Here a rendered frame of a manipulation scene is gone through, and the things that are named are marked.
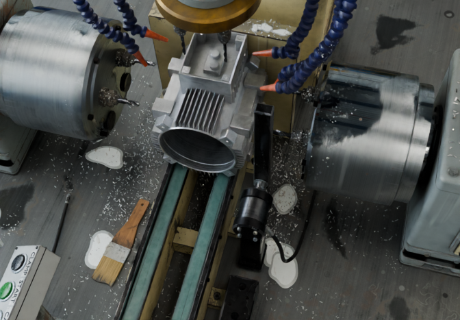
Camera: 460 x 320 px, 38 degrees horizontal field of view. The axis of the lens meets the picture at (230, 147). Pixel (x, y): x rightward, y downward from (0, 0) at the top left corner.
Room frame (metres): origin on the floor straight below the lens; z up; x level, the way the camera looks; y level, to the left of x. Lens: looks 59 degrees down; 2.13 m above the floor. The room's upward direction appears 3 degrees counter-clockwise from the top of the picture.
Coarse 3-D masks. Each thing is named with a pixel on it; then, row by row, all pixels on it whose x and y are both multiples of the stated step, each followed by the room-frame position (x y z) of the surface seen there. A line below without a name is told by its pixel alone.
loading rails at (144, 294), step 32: (160, 192) 0.62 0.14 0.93; (192, 192) 0.68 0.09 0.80; (224, 192) 0.61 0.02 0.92; (160, 224) 0.55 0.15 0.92; (224, 224) 0.55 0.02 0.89; (160, 256) 0.49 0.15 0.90; (192, 256) 0.48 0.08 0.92; (128, 288) 0.42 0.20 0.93; (160, 288) 0.46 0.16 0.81; (192, 288) 0.42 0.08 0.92
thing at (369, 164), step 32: (352, 64) 0.75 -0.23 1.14; (320, 96) 0.67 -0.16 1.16; (352, 96) 0.66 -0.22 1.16; (384, 96) 0.66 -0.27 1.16; (416, 96) 0.66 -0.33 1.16; (320, 128) 0.61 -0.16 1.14; (352, 128) 0.61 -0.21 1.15; (384, 128) 0.60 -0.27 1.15; (416, 128) 0.60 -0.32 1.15; (320, 160) 0.58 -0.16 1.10; (352, 160) 0.57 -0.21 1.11; (384, 160) 0.56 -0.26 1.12; (416, 160) 0.55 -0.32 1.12; (352, 192) 0.54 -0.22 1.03; (384, 192) 0.53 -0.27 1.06
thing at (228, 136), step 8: (248, 56) 0.82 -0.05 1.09; (256, 56) 0.82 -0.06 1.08; (248, 64) 0.81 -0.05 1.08; (256, 64) 0.81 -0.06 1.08; (160, 120) 0.69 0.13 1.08; (168, 120) 0.69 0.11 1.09; (160, 128) 0.68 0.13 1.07; (168, 128) 0.67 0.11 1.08; (224, 136) 0.64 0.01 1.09; (232, 136) 0.64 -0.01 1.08; (232, 144) 0.63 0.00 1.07; (168, 160) 0.68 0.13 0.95
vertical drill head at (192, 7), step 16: (160, 0) 0.75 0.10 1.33; (176, 0) 0.75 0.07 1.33; (192, 0) 0.73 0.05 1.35; (208, 0) 0.73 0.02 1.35; (224, 0) 0.73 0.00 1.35; (240, 0) 0.74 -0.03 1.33; (256, 0) 0.74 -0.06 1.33; (176, 16) 0.72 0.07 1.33; (192, 16) 0.71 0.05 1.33; (208, 16) 0.71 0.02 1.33; (224, 16) 0.71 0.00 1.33; (240, 16) 0.72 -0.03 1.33; (176, 32) 0.75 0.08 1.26; (208, 32) 0.70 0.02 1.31; (224, 32) 0.72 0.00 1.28; (224, 48) 0.73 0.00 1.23
